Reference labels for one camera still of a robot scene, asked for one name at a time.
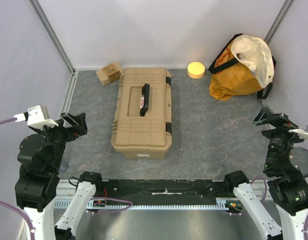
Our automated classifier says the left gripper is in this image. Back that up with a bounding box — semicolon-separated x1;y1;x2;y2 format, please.
30;110;88;171

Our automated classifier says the tan plastic tool box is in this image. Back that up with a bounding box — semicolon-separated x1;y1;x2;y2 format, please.
111;67;172;159

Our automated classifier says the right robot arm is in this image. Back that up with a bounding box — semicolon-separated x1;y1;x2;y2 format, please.
223;105;308;240

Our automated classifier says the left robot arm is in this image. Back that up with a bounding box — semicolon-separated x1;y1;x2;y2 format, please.
15;111;104;240

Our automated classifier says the yellow and cream tote bag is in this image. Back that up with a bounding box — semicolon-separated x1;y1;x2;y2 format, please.
208;33;276;101

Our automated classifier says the small cardboard box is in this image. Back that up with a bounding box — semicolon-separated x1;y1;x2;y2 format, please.
96;61;123;86

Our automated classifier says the yellow round sponge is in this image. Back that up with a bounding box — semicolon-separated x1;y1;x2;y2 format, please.
187;61;205;79

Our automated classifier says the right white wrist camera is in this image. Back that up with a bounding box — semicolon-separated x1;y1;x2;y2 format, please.
289;125;308;141

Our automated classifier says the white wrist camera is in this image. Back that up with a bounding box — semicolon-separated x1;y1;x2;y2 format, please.
14;105;59;130
289;125;308;141

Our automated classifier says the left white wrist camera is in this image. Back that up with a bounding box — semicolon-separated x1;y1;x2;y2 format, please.
14;105;59;130

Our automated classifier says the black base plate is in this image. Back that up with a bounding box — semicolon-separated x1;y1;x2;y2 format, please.
85;177;247;205

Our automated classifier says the slotted cable duct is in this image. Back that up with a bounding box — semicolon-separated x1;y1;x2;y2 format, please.
86;199;242;211

